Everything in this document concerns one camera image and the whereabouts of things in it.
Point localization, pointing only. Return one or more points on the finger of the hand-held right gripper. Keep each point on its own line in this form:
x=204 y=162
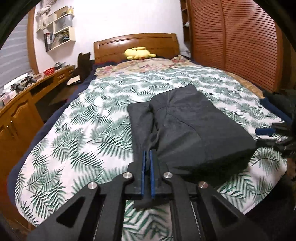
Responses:
x=264 y=131

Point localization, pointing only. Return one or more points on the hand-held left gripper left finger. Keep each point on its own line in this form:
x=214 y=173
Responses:
x=144 y=176

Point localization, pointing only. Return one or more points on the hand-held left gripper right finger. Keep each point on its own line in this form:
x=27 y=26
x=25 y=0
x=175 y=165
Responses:
x=152 y=176

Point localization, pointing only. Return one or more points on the black jacket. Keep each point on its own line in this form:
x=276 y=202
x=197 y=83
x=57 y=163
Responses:
x=192 y=129

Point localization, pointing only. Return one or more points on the dark cloth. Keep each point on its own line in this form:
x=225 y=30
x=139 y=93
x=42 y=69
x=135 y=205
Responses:
x=281 y=99

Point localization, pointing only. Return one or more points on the orange patterned mattress cover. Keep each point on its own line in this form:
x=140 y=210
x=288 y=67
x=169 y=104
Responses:
x=247 y=84

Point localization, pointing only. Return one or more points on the fern print blanket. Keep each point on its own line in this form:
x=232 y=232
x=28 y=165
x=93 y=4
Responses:
x=92 y=139

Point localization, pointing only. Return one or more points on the wooden slatted wardrobe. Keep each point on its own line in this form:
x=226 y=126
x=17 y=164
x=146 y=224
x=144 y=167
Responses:
x=233 y=39

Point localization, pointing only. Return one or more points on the floral quilt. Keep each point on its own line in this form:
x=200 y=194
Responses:
x=143 y=66

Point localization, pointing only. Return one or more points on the cardboard piece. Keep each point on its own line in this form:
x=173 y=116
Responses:
x=74 y=81

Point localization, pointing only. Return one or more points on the yellow plush toy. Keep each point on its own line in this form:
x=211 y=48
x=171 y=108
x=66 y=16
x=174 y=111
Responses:
x=138 y=53

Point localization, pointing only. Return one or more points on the dark chair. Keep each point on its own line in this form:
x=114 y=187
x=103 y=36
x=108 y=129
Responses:
x=83 y=67

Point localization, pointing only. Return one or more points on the wooden headboard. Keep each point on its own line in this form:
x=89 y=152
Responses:
x=111 y=47

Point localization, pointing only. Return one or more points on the wooden desk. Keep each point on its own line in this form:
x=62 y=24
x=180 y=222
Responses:
x=20 y=120

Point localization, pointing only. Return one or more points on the grey desk item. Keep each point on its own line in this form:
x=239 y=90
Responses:
x=59 y=65

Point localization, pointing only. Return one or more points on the red basket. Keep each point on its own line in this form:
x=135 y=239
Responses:
x=49 y=72

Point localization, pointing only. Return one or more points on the wooden open shelf column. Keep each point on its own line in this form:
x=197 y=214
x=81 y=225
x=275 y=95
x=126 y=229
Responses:
x=185 y=14

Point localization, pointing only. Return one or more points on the black binder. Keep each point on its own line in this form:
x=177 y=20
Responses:
x=47 y=42

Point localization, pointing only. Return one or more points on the window blind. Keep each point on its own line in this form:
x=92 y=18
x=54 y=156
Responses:
x=13 y=58

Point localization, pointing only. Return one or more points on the white wall shelf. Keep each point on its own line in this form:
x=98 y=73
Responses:
x=63 y=30

